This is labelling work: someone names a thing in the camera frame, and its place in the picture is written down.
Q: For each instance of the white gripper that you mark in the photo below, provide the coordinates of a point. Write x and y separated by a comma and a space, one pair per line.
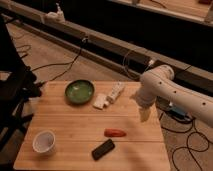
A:
145, 96

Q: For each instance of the black eraser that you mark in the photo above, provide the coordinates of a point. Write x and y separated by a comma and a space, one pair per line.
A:
103, 149

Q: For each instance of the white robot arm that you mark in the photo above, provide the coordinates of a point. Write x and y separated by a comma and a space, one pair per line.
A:
158, 82

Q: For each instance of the white ceramic cup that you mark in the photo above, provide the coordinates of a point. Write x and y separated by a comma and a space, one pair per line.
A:
44, 143

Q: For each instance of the blue device on floor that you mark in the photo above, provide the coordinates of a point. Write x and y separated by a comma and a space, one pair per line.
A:
178, 112

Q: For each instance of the green bowl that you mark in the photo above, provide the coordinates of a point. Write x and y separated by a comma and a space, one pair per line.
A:
79, 92

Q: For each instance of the white object on rail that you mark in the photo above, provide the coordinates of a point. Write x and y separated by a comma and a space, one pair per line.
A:
58, 15

